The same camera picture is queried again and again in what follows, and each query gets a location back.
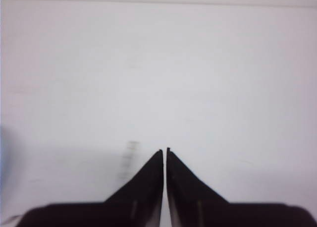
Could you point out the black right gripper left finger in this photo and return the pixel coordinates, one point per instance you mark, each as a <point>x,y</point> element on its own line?
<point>135,204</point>

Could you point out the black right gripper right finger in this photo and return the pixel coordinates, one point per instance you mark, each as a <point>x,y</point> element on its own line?
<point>194,204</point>

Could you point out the clear tape strip on table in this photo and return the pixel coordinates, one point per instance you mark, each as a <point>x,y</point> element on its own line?
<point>128,160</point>

